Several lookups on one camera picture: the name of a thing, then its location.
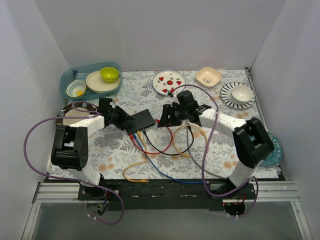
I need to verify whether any black network switch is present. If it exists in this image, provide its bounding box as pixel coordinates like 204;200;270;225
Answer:
125;109;156;135

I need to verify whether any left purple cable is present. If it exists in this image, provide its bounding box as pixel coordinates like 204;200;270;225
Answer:
23;101;125;226

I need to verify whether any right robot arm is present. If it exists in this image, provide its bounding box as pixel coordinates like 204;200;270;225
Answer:
158;90;274;199

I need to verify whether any dark rimmed plate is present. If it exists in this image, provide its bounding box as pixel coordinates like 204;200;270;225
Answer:
55;103;97;126

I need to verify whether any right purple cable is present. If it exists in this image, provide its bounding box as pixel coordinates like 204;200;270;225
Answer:
167;84;259;217

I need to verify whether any lime green bowl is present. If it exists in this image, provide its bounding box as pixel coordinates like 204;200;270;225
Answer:
100;67;119;83

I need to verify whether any cream plate in basin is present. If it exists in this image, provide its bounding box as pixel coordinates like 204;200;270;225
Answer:
85;71;120;93

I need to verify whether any yellow ethernet cable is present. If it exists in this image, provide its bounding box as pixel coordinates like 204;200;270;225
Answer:
172;124;209;158
122;131;151;183

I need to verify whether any beige square bowl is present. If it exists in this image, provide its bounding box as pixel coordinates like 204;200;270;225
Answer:
195;66;222;88

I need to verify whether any teal plastic basin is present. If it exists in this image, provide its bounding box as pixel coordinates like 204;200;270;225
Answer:
60;61;123;101

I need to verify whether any purple cable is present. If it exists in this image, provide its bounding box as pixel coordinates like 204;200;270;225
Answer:
23;101;125;226
167;84;259;217

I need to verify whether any black ethernet cable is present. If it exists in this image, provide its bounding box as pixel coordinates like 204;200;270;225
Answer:
142;124;195;156

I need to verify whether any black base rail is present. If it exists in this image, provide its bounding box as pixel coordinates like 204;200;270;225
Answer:
77;179;256;211

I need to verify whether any strawberry pattern plate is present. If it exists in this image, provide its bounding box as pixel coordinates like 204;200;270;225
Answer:
152;70;186;96

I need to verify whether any teal scalloped plate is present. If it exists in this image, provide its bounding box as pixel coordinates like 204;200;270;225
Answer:
259;132;284;167

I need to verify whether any blue ethernet cable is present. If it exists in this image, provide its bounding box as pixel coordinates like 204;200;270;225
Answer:
131;133;205;185

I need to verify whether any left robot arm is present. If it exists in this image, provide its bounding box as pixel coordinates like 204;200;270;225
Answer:
50;98;136;200

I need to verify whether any blue striped plate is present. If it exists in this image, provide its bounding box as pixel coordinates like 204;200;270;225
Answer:
220;81;256;110

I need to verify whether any white bowl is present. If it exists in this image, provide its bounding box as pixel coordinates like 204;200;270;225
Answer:
231;85;254;103

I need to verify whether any floral tablecloth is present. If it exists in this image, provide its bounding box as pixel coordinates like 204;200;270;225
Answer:
47;69;281;180

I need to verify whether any aluminium frame rail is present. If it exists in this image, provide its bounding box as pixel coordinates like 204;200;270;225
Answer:
22;180;312;240

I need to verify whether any red ethernet cable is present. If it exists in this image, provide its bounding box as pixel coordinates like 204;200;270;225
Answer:
129;119;173;155

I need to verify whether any grey ethernet cable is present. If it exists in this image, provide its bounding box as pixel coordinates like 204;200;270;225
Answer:
185;122;227;180

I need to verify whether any blue patterned small bowl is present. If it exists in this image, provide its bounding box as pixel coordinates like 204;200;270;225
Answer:
65;79;87;98

